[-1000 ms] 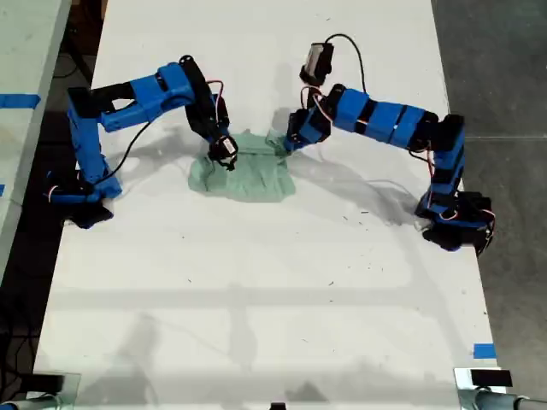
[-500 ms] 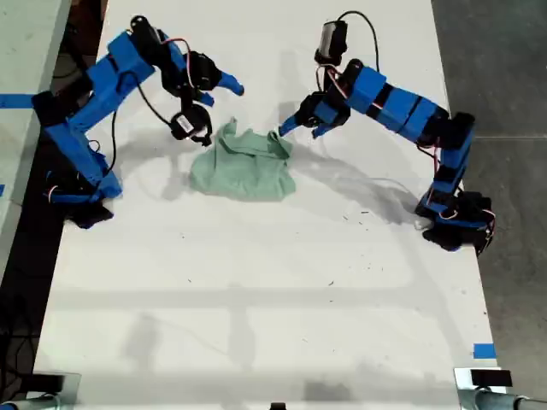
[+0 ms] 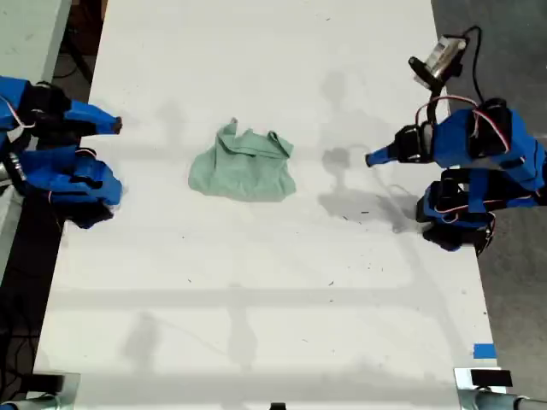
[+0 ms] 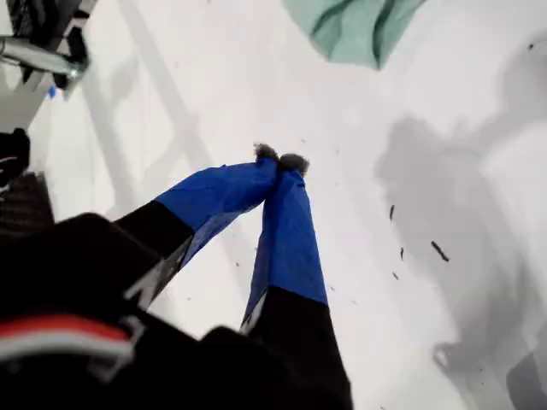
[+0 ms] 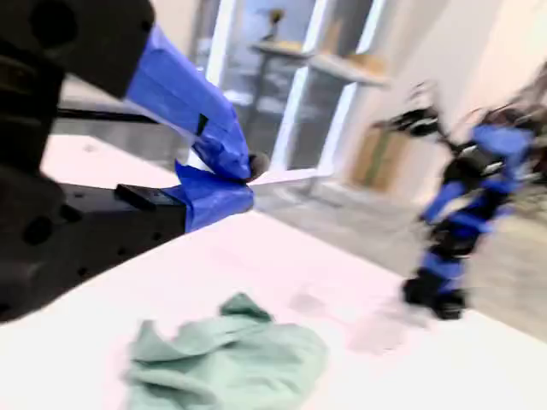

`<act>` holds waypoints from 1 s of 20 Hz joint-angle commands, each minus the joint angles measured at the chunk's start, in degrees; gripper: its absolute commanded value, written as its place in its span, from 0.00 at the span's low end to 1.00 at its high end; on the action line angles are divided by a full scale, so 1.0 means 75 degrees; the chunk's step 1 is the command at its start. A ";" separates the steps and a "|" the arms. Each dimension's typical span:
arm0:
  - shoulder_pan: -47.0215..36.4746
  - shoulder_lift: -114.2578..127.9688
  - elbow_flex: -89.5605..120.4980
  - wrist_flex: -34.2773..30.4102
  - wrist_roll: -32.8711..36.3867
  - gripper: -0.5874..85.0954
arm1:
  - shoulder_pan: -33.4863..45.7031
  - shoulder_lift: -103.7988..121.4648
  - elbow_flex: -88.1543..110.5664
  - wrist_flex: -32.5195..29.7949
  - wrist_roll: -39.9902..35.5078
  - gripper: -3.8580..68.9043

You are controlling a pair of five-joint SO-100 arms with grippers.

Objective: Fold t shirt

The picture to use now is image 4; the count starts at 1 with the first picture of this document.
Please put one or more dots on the blue tape strip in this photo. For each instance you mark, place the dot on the blue tape strip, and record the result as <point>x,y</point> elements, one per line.
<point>52,91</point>

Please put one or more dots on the pale green T-shirt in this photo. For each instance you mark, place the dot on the pale green T-shirt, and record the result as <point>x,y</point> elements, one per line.
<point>354,30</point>

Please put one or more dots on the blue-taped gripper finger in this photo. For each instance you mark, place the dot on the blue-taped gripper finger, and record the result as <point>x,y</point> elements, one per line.
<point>290,256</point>
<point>213,196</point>

